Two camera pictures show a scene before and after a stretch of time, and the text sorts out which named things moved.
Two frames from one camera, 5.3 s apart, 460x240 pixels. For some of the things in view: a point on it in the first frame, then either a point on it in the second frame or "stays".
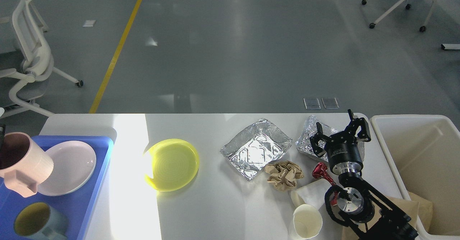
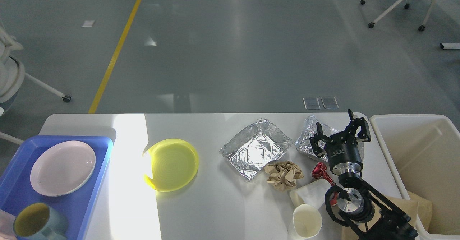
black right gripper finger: (355, 123) stays
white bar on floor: (448, 46) stays
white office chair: (38, 65) to (13, 77)
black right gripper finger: (316, 141) stays
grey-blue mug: (39, 221) stays
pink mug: (23, 164) to (7, 231)
